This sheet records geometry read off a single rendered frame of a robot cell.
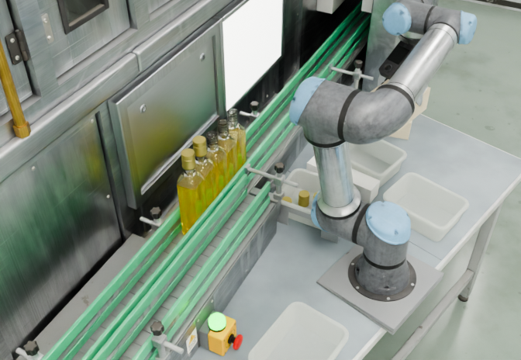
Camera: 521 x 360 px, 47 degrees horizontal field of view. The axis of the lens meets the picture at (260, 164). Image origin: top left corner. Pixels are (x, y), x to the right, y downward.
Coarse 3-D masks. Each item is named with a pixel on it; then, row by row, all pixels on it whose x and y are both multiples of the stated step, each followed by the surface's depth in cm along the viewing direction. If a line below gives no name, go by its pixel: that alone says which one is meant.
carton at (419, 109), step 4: (388, 80) 182; (376, 88) 179; (428, 88) 179; (424, 92) 177; (428, 92) 179; (424, 96) 178; (428, 96) 180; (424, 100) 180; (416, 104) 176; (424, 104) 181; (416, 108) 178; (420, 108) 180; (424, 108) 182; (416, 112) 179; (420, 112) 182; (412, 116) 178; (408, 120) 177; (400, 128) 175
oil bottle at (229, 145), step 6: (228, 138) 165; (234, 138) 167; (222, 144) 165; (228, 144) 165; (234, 144) 167; (228, 150) 165; (234, 150) 168; (228, 156) 166; (234, 156) 170; (228, 162) 167; (234, 162) 171; (228, 168) 169; (234, 168) 172; (228, 174) 170; (234, 174) 173; (228, 180) 172
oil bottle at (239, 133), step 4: (240, 124) 171; (232, 128) 169; (236, 128) 169; (240, 128) 170; (232, 132) 168; (236, 132) 169; (240, 132) 170; (244, 132) 172; (236, 136) 169; (240, 136) 170; (244, 136) 172; (236, 140) 169; (240, 140) 171; (244, 140) 174; (240, 144) 172; (244, 144) 174; (240, 148) 173; (244, 148) 175; (240, 152) 174; (244, 152) 176; (240, 156) 174; (244, 156) 177; (240, 160) 175; (244, 160) 178; (240, 164) 176
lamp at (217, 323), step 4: (212, 316) 149; (216, 316) 149; (220, 316) 149; (224, 316) 150; (212, 320) 148; (216, 320) 148; (220, 320) 148; (224, 320) 149; (212, 324) 148; (216, 324) 148; (220, 324) 148; (224, 324) 149; (212, 328) 149; (216, 328) 148; (220, 328) 149; (224, 328) 150
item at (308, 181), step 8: (296, 168) 195; (288, 176) 192; (296, 176) 195; (304, 176) 195; (312, 176) 193; (304, 184) 196; (312, 184) 195; (288, 192) 192; (296, 192) 196; (312, 192) 196; (296, 200) 193; (312, 200) 193; (296, 208) 181; (304, 208) 180
